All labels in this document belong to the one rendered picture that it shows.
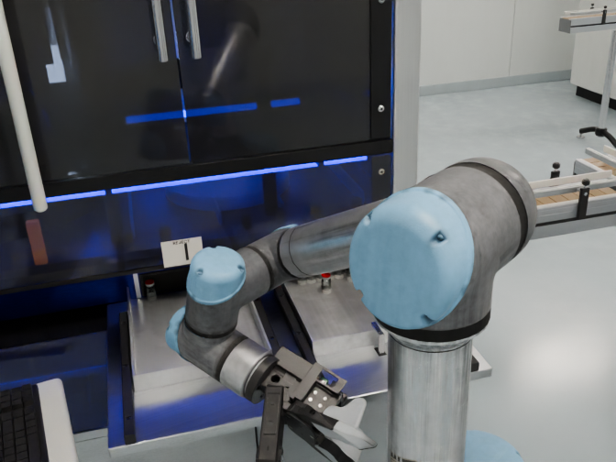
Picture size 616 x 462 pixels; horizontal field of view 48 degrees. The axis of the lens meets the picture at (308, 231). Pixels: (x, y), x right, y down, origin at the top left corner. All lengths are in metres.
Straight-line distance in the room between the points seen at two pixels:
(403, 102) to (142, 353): 0.75
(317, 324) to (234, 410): 0.30
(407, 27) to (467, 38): 5.34
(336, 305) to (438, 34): 5.30
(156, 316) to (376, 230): 0.97
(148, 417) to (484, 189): 0.80
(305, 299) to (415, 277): 0.94
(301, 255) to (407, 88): 0.64
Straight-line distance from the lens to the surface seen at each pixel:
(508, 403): 2.69
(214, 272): 0.91
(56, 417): 1.45
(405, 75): 1.48
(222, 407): 1.26
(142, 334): 1.49
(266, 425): 0.94
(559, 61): 7.36
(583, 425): 2.66
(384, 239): 0.62
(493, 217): 0.65
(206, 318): 0.95
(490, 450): 0.98
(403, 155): 1.53
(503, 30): 6.96
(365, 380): 1.30
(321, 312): 1.49
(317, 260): 0.92
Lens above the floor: 1.67
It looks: 25 degrees down
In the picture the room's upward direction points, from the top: 3 degrees counter-clockwise
